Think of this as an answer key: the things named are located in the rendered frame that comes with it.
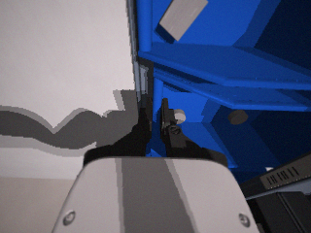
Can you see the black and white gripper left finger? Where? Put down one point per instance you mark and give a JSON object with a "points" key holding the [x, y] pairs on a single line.
{"points": [[132, 144]]}

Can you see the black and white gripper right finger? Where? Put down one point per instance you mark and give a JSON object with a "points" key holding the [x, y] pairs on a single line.
{"points": [[179, 145]]}

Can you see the grey rectangular block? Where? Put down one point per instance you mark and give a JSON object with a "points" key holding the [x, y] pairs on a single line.
{"points": [[179, 15]]}

